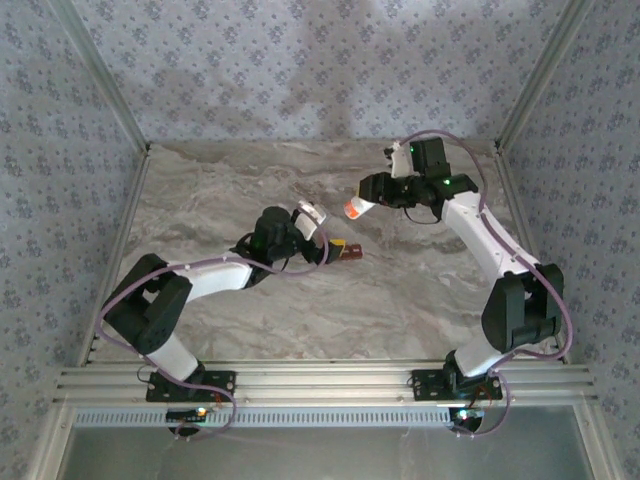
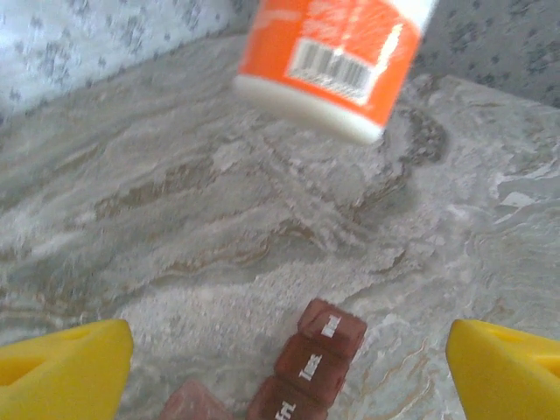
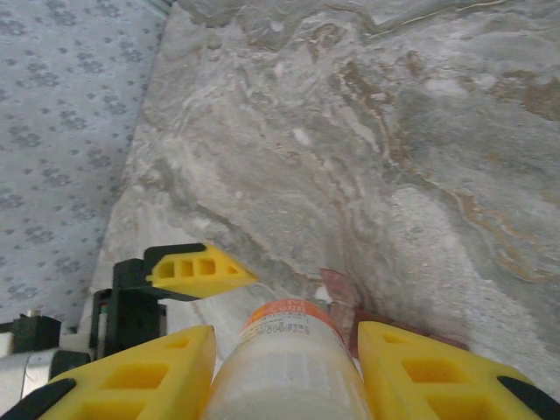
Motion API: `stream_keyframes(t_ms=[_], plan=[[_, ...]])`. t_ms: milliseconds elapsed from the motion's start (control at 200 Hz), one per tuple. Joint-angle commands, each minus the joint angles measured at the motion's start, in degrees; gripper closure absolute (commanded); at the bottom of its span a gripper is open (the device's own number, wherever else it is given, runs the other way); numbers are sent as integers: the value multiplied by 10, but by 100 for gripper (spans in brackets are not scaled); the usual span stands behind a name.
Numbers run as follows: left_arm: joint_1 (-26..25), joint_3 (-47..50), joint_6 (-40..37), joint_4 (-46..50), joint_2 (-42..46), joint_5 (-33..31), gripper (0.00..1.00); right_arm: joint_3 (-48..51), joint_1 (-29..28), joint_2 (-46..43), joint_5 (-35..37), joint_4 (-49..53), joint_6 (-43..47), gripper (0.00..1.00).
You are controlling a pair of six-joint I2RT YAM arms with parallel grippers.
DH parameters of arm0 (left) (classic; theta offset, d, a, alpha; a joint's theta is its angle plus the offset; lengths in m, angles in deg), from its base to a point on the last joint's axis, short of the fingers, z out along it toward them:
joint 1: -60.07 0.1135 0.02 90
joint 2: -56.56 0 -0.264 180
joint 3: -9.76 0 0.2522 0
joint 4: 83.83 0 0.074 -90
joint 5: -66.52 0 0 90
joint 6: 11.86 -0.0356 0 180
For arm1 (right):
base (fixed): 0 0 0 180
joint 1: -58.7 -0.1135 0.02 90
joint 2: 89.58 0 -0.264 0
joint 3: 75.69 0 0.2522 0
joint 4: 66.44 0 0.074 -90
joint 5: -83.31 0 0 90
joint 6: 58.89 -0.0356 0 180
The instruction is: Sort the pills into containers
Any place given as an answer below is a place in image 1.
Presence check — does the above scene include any aluminium side rail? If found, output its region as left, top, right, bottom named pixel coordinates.
left=77, top=144, right=152, bottom=369
left=494, top=142, right=571, bottom=366

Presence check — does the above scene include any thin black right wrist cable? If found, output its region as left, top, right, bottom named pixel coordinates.
left=402, top=202, right=446, bottom=225

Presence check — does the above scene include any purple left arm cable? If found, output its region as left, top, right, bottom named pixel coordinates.
left=94, top=234, right=332, bottom=444

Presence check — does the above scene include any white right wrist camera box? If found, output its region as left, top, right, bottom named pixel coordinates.
left=383, top=141, right=415, bottom=180

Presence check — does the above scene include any aluminium rail beam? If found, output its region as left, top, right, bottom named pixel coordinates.
left=52, top=360, right=599, bottom=405

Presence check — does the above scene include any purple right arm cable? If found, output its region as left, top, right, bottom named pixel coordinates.
left=394, top=129, right=575, bottom=441

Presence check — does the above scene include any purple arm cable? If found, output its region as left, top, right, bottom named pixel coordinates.
left=394, top=129, right=575, bottom=441
left=94, top=234, right=332, bottom=444

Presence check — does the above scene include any grey metal sheet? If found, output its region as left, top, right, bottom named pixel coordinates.
left=59, top=407, right=601, bottom=480

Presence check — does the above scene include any white pill bottle orange label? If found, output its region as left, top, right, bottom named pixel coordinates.
left=342, top=195, right=382, bottom=222

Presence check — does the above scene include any aluminium frame post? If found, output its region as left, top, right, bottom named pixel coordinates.
left=49, top=0, right=152, bottom=151
left=497, top=0, right=596, bottom=149

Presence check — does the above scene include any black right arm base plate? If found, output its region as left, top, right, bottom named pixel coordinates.
left=410, top=368, right=504, bottom=402

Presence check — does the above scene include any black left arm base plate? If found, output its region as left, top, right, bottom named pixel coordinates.
left=145, top=369, right=238, bottom=404

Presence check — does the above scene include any grey slotted cable duct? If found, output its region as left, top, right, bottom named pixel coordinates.
left=73, top=405, right=454, bottom=429

